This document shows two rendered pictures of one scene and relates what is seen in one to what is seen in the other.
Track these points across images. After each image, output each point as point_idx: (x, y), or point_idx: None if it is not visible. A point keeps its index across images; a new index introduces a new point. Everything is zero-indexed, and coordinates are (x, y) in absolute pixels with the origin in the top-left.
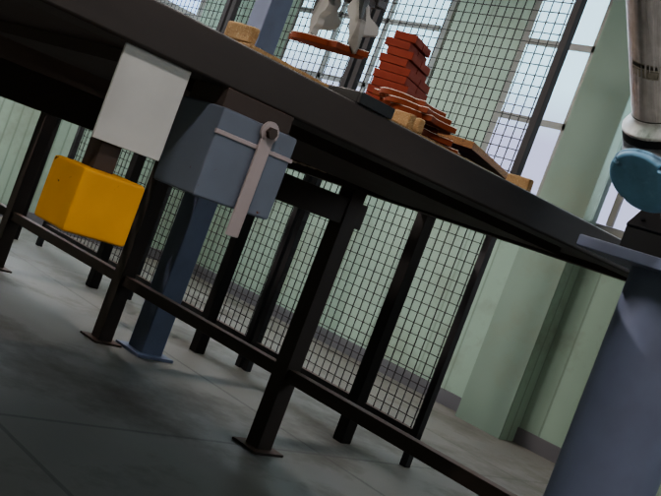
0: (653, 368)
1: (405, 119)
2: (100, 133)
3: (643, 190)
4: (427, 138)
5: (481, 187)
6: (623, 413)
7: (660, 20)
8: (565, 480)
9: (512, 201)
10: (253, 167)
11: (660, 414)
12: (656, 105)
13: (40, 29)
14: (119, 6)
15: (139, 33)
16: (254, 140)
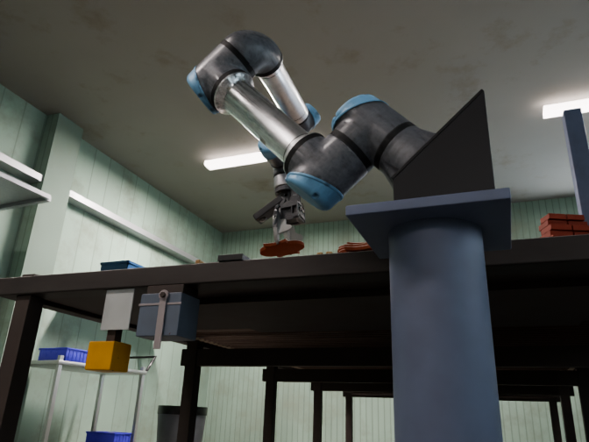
0: (393, 309)
1: None
2: (102, 327)
3: (306, 196)
4: None
5: (335, 264)
6: (393, 361)
7: (242, 118)
8: None
9: (373, 260)
10: (159, 313)
11: (408, 345)
12: (275, 152)
13: None
14: (98, 279)
15: (107, 284)
16: (159, 301)
